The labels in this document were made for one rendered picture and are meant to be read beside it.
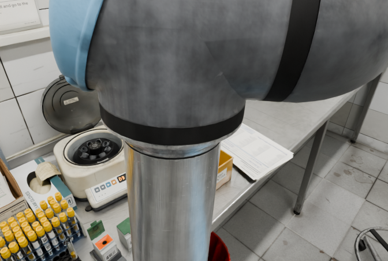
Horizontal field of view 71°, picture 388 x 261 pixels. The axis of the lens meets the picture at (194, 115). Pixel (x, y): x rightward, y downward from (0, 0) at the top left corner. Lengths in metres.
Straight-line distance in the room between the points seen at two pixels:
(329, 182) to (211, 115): 2.28
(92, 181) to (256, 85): 0.80
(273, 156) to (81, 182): 0.67
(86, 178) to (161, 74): 0.77
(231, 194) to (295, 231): 1.13
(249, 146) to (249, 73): 0.96
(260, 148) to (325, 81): 0.95
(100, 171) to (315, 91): 0.79
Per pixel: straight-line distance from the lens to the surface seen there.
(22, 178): 1.04
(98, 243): 0.78
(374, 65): 0.19
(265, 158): 1.08
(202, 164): 0.22
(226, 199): 0.93
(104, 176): 0.93
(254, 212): 2.05
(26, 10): 1.04
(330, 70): 0.17
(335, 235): 2.11
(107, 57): 0.17
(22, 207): 0.88
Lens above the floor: 1.57
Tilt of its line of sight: 32 degrees down
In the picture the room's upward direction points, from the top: straight up
